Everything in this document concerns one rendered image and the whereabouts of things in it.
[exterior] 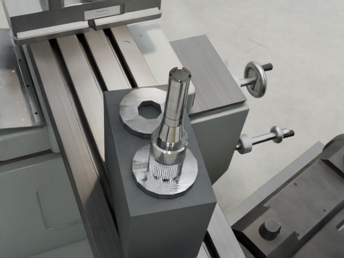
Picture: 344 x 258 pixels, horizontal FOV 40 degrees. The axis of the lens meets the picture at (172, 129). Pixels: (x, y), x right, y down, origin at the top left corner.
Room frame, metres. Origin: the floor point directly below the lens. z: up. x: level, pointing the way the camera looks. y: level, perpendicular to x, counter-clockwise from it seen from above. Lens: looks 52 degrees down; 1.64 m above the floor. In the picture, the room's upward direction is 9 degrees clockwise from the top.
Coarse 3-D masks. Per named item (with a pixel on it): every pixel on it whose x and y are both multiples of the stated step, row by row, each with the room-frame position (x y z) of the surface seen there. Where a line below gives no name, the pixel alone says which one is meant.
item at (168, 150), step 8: (152, 136) 0.35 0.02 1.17; (184, 136) 0.36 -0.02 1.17; (152, 144) 0.34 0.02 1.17; (160, 144) 0.34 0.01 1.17; (168, 144) 0.34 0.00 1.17; (176, 144) 0.35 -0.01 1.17; (184, 144) 0.35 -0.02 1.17; (160, 152) 0.33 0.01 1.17; (168, 152) 0.33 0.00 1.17; (176, 152) 0.33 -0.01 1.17
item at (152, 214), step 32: (128, 96) 0.47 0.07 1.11; (160, 96) 0.48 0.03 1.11; (128, 128) 0.41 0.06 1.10; (128, 160) 0.36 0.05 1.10; (192, 160) 0.37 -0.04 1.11; (128, 192) 0.31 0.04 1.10; (160, 192) 0.31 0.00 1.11; (192, 192) 0.33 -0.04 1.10; (128, 224) 0.28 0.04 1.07; (160, 224) 0.29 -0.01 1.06; (192, 224) 0.31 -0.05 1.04; (128, 256) 0.28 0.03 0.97; (160, 256) 0.30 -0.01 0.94; (192, 256) 0.32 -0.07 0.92
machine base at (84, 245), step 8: (88, 240) 0.63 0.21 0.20; (64, 248) 0.59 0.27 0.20; (72, 248) 0.59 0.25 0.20; (80, 248) 0.59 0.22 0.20; (88, 248) 0.60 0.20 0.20; (32, 256) 0.54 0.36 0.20; (40, 256) 0.55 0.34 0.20; (48, 256) 0.55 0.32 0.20; (56, 256) 0.55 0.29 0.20; (64, 256) 0.56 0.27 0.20; (72, 256) 0.56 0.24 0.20; (80, 256) 0.57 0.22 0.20; (88, 256) 0.57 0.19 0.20
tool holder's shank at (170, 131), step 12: (180, 72) 0.36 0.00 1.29; (168, 84) 0.35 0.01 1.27; (180, 84) 0.34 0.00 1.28; (168, 96) 0.35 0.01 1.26; (180, 96) 0.34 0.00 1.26; (168, 108) 0.34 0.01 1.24; (180, 108) 0.34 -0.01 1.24; (168, 120) 0.34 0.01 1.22; (180, 120) 0.35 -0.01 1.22; (168, 132) 0.34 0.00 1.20; (180, 132) 0.35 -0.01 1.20
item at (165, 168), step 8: (152, 152) 0.34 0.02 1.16; (184, 152) 0.34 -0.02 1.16; (152, 160) 0.34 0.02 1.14; (160, 160) 0.33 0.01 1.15; (168, 160) 0.33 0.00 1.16; (176, 160) 0.33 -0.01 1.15; (152, 168) 0.34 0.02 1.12; (160, 168) 0.33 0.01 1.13; (168, 168) 0.33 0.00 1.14; (176, 168) 0.34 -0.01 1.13; (160, 176) 0.33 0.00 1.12; (168, 176) 0.33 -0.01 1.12; (176, 176) 0.34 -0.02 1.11
